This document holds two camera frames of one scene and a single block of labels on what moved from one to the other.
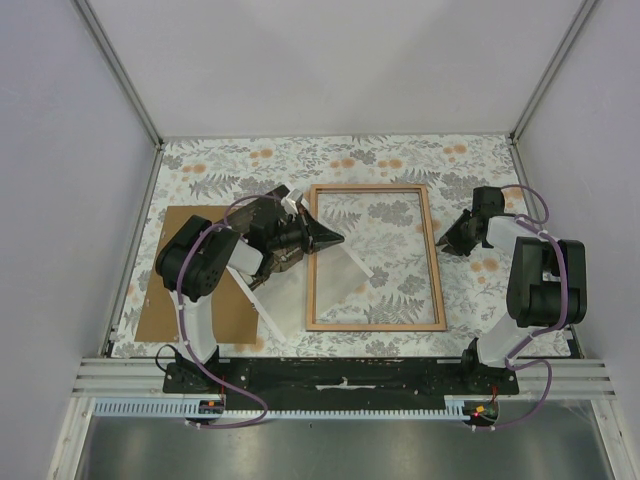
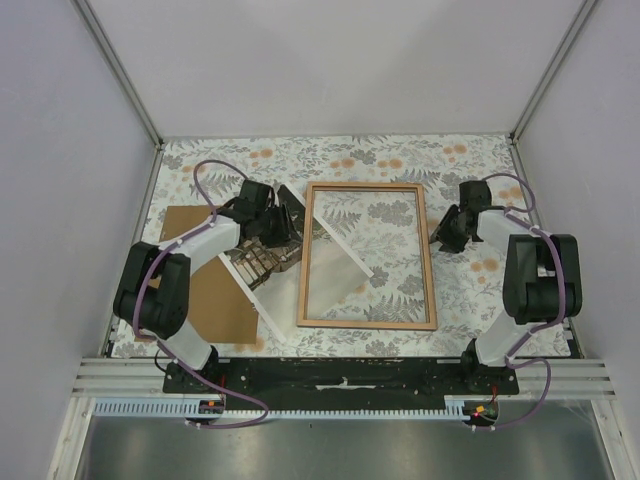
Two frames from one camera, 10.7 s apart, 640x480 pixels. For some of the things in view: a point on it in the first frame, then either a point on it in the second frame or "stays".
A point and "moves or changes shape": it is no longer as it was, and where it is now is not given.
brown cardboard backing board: x=234 y=315 stays
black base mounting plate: x=348 y=383 stays
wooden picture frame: x=311 y=261 moves or changes shape
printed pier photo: x=282 y=296 stays
